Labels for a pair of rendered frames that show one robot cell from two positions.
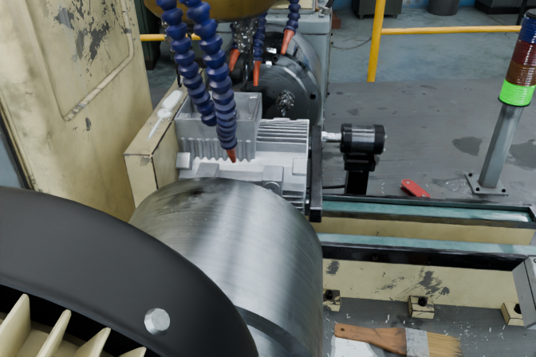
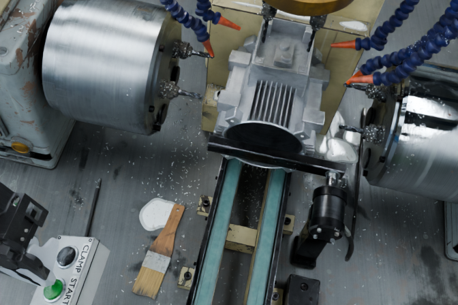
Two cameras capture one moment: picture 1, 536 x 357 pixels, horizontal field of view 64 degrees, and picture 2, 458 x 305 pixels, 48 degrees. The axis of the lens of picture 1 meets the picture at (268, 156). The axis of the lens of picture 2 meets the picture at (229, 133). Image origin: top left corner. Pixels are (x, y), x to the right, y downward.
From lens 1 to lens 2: 0.85 m
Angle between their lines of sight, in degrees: 62
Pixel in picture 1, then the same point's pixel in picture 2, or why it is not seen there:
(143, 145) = not seen: outside the picture
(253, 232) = (110, 44)
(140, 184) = not seen: hidden behind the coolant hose
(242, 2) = not seen: outside the picture
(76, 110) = not seen: outside the picture
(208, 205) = (132, 22)
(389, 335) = (165, 242)
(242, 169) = (242, 82)
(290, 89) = (385, 133)
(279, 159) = (245, 103)
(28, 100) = not seen: outside the picture
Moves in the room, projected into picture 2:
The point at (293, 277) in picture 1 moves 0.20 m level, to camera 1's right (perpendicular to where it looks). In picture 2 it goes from (90, 71) to (57, 174)
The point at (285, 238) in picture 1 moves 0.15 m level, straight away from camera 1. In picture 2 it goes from (114, 67) to (201, 82)
